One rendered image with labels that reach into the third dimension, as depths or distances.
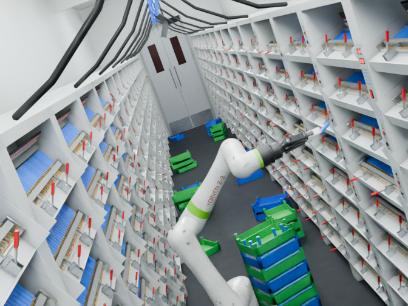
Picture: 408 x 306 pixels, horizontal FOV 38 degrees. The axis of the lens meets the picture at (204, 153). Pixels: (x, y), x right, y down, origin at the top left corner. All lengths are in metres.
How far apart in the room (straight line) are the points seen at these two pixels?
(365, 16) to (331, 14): 0.71
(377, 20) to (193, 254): 1.27
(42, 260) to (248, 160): 1.31
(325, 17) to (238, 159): 0.79
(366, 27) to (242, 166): 0.80
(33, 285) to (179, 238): 1.28
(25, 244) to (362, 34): 1.34
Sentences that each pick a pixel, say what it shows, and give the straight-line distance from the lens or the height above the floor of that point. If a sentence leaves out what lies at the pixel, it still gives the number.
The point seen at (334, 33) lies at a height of 1.57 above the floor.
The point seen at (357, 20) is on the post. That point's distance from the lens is 2.17.
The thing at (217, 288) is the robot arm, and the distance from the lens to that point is 2.76.
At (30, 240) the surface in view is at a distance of 1.46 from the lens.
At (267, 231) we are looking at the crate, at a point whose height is 0.51.
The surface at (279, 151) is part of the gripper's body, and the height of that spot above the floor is 1.19.
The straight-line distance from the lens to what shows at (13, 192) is 1.45.
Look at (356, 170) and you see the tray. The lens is 2.98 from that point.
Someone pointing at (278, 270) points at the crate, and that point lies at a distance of 3.57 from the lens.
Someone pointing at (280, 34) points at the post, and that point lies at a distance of 3.53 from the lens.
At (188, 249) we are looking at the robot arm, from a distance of 2.70.
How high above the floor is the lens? 1.79
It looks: 11 degrees down
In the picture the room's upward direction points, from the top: 20 degrees counter-clockwise
